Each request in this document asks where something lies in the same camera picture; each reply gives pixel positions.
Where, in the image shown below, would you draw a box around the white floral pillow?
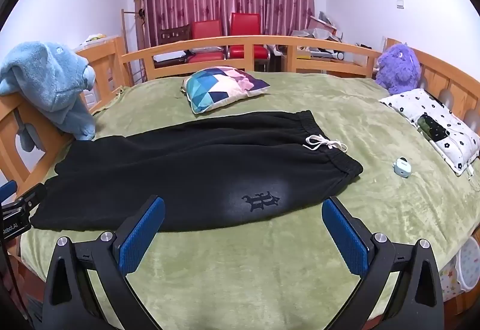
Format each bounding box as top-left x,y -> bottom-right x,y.
379,88 -> 480,176

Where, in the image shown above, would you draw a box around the wooden bed frame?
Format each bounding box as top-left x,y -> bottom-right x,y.
0,35 -> 480,259

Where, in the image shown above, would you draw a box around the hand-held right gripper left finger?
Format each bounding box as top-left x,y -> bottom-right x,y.
42,195 -> 166,330

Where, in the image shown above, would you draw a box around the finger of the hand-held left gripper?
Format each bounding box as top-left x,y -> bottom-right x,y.
0,181 -> 18,204
15,183 -> 48,213

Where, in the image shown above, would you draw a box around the red chair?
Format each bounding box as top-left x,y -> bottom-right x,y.
227,13 -> 268,71
186,20 -> 226,64

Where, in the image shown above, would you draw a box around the black pants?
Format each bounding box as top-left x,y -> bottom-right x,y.
30,110 -> 364,233

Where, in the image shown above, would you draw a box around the dark green cloth item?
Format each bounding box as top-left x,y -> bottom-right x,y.
416,114 -> 451,141

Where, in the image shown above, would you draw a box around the blue plush toy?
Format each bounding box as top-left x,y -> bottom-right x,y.
0,40 -> 97,150

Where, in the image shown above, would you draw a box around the cluttered table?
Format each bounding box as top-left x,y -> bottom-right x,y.
289,11 -> 346,60

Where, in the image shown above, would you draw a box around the geometric patterned pillow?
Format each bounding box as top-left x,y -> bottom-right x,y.
181,66 -> 271,115

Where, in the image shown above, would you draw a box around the brown wooden chair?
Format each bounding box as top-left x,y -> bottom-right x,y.
157,24 -> 192,64

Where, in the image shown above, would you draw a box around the white star-print basket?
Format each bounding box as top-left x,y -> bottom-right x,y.
439,229 -> 480,302

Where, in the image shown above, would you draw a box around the purple plush toy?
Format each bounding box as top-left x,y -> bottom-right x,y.
375,44 -> 421,95

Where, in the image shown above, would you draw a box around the white cable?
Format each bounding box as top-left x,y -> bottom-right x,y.
465,163 -> 480,192

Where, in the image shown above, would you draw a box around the green fleece blanket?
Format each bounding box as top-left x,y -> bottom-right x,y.
19,69 -> 480,330

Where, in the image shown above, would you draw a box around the wooden coat rack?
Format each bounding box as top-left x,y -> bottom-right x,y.
121,0 -> 149,85

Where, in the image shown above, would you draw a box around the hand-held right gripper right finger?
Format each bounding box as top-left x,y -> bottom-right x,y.
322,196 -> 445,330

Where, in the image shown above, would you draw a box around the light blue earbuds case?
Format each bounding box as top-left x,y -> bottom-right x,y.
392,157 -> 413,178

